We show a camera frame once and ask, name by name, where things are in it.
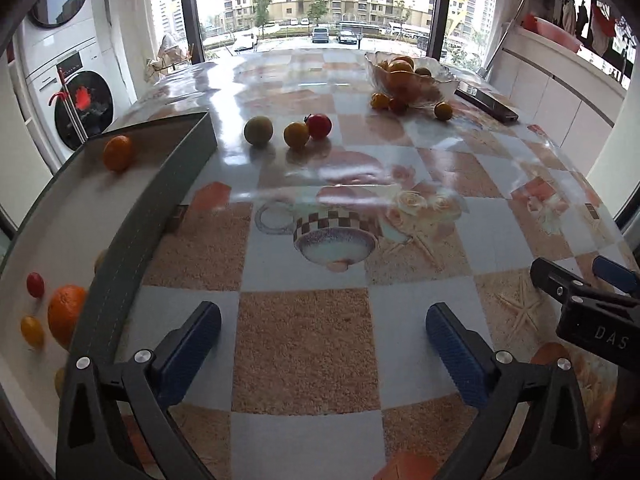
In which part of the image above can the black smartphone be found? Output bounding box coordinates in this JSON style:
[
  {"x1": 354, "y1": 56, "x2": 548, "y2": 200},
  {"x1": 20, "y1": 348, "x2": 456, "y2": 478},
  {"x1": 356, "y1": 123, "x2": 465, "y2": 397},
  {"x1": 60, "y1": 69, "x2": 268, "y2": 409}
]
[{"x1": 457, "y1": 80, "x2": 519, "y2": 125}]

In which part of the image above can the red plastic basin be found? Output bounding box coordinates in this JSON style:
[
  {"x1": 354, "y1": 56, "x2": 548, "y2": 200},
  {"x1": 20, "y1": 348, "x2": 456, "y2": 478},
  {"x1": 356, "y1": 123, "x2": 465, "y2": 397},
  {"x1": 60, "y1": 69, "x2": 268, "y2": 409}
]
[{"x1": 522, "y1": 14, "x2": 583, "y2": 53}]

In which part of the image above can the dried flower bouquet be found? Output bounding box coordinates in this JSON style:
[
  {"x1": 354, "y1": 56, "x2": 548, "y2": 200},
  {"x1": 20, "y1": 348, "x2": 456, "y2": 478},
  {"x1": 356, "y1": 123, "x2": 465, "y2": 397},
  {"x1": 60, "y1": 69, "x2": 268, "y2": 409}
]
[{"x1": 145, "y1": 34, "x2": 193, "y2": 83}]

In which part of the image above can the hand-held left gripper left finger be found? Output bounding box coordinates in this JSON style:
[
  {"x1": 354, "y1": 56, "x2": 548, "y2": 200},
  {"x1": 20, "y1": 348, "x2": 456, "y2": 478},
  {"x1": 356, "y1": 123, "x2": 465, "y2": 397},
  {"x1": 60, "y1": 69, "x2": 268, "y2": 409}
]
[{"x1": 56, "y1": 301, "x2": 222, "y2": 480}]

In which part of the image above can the red white hanging garment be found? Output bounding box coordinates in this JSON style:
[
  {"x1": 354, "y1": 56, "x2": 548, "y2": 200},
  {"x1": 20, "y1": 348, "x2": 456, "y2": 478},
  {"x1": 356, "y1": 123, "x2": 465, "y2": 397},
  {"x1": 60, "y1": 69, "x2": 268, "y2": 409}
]
[{"x1": 590, "y1": 2, "x2": 621, "y2": 56}]

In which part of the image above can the white pole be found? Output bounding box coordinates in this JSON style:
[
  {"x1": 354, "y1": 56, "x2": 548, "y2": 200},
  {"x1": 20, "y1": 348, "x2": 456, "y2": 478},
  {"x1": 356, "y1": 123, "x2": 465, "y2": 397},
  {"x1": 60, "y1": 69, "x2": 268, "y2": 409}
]
[{"x1": 481, "y1": 0, "x2": 522, "y2": 81}]

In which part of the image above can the white curtain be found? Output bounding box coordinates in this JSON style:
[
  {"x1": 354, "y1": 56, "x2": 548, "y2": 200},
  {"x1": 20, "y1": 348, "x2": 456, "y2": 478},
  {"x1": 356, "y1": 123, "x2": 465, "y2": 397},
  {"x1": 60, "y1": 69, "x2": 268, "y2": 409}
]
[
  {"x1": 487, "y1": 0, "x2": 536, "y2": 86},
  {"x1": 105, "y1": 0, "x2": 156, "y2": 106}
]

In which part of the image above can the clear glass bowl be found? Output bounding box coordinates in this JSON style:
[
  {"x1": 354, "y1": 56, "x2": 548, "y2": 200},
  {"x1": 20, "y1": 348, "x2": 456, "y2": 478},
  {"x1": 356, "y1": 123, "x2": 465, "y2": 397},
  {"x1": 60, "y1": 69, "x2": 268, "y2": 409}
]
[{"x1": 364, "y1": 51, "x2": 458, "y2": 109}]

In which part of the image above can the small mandarin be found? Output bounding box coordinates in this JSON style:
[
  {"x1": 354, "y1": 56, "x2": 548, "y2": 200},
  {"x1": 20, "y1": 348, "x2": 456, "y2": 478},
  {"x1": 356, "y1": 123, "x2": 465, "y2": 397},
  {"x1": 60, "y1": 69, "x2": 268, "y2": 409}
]
[{"x1": 102, "y1": 135, "x2": 136, "y2": 172}]

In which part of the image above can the white counter cabinet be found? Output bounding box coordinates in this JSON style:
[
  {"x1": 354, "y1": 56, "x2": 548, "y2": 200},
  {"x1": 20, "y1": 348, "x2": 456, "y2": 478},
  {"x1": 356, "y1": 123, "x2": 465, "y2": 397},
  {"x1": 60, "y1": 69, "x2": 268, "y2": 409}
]
[{"x1": 500, "y1": 25, "x2": 628, "y2": 161}]

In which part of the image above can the gray shallow cardboard box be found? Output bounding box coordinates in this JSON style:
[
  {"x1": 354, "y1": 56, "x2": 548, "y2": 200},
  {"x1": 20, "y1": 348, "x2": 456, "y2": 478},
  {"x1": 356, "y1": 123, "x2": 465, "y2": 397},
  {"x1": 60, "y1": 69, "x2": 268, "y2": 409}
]
[{"x1": 0, "y1": 111, "x2": 217, "y2": 480}]

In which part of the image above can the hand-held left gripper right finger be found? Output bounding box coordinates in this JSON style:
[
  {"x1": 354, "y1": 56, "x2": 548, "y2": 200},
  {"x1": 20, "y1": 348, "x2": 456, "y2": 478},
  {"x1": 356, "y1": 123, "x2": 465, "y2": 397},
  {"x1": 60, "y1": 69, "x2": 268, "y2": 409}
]
[{"x1": 425, "y1": 303, "x2": 592, "y2": 480}]

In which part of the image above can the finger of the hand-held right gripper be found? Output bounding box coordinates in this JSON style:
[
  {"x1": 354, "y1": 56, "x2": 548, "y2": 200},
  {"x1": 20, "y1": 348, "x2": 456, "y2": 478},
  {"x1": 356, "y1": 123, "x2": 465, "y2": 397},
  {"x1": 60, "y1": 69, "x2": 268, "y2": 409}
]
[
  {"x1": 530, "y1": 257, "x2": 602, "y2": 307},
  {"x1": 593, "y1": 254, "x2": 640, "y2": 297}
]

